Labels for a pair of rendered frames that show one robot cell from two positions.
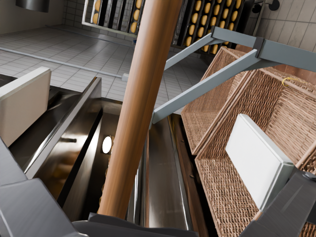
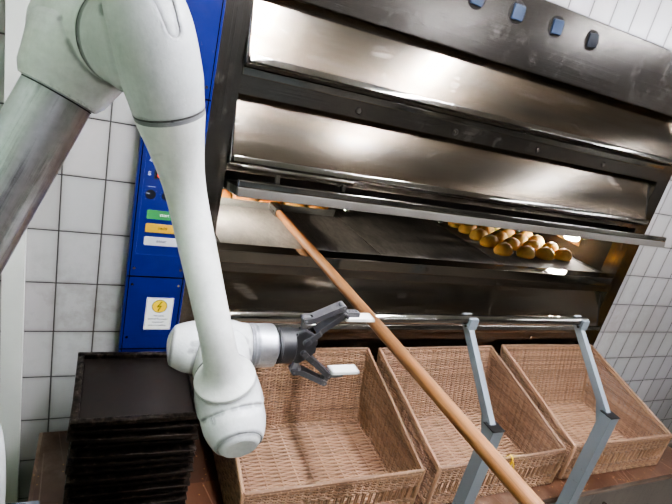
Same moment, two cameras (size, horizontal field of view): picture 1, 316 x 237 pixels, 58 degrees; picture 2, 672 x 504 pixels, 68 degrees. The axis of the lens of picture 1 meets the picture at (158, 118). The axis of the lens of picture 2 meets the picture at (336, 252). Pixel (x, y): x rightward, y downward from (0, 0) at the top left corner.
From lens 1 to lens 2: 1.02 m
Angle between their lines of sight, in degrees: 43
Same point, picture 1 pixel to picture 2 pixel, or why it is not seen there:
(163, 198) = (441, 308)
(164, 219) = (418, 306)
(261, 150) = (340, 371)
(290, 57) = not seen: hidden behind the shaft
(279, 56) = not seen: hidden behind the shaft
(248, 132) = (349, 370)
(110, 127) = (592, 244)
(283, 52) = not seen: hidden behind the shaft
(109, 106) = (619, 249)
